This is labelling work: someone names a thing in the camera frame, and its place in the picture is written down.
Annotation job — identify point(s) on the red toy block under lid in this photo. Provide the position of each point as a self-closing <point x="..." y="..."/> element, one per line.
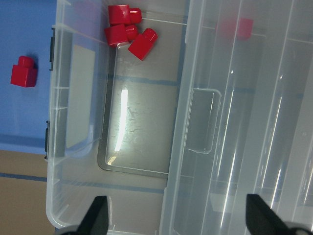
<point x="241" y="28"/>

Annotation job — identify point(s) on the clear plastic box lid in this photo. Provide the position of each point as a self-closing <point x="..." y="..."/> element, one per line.
<point x="244" y="120"/>

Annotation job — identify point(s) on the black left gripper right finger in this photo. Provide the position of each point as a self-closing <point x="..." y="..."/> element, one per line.
<point x="262" y="220"/>

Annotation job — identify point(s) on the blue plastic tray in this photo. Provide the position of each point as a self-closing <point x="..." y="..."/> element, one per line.
<point x="25" y="30"/>

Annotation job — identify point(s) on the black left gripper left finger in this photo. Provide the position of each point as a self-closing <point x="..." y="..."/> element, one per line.
<point x="96" y="220"/>

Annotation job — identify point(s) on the black box latch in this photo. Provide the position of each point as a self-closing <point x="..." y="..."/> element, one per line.
<point x="48" y="122"/>

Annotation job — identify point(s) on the red toy block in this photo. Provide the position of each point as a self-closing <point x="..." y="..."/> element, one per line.
<point x="143" y="44"/>
<point x="24" y="73"/>
<point x="124" y="14"/>
<point x="120" y="34"/>
<point x="241" y="28"/>

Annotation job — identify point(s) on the clear plastic storage box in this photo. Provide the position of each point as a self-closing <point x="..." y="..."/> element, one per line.
<point x="111" y="115"/>

